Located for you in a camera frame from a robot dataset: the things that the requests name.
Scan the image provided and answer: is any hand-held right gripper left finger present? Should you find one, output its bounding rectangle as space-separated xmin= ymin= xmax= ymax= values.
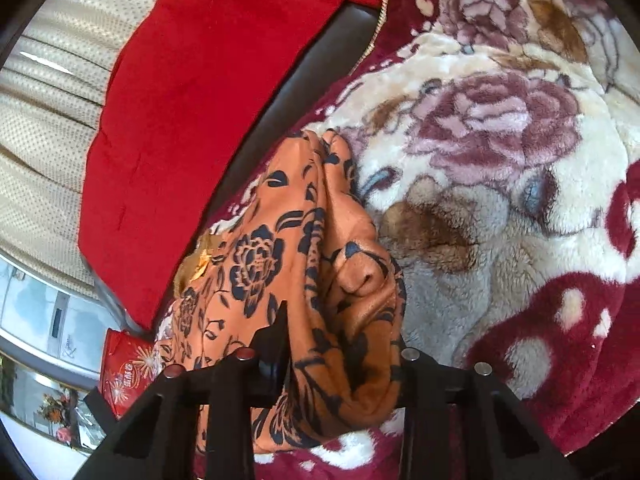
xmin=75 ymin=300 xmax=291 ymax=480

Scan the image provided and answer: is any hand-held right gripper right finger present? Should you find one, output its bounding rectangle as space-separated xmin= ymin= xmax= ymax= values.
xmin=387 ymin=335 xmax=571 ymax=480

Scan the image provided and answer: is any orange floral garment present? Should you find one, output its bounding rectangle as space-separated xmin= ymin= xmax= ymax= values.
xmin=152 ymin=129 xmax=408 ymax=461

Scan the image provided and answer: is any red snack packet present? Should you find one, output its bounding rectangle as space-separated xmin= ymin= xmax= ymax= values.
xmin=99 ymin=329 xmax=163 ymax=418

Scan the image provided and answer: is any red and cream floral blanket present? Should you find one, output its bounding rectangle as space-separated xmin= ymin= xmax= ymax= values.
xmin=152 ymin=0 xmax=640 ymax=480

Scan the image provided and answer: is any framed flower picture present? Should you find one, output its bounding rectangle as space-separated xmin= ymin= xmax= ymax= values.
xmin=0 ymin=350 xmax=108 ymax=456

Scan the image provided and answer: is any red cloth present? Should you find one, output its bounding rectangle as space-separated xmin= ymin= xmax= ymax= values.
xmin=77 ymin=0 xmax=381 ymax=333

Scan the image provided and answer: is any cream curtain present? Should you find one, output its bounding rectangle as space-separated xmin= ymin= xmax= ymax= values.
xmin=0 ymin=0 xmax=201 ymax=301

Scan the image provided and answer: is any white window frame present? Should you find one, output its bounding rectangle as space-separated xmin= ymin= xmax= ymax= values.
xmin=0 ymin=254 xmax=123 ymax=376

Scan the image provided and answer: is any dark leather bed frame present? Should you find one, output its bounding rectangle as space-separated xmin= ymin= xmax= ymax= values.
xmin=95 ymin=2 xmax=383 ymax=331

